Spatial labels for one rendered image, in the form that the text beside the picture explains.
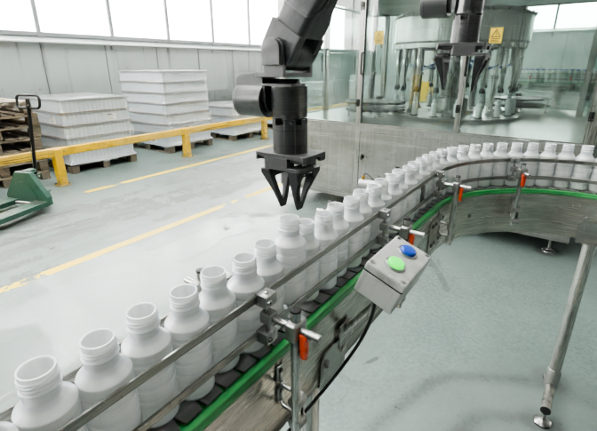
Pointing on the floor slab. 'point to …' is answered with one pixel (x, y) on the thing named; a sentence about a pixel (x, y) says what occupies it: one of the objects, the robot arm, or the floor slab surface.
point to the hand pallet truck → (26, 179)
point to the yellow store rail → (124, 144)
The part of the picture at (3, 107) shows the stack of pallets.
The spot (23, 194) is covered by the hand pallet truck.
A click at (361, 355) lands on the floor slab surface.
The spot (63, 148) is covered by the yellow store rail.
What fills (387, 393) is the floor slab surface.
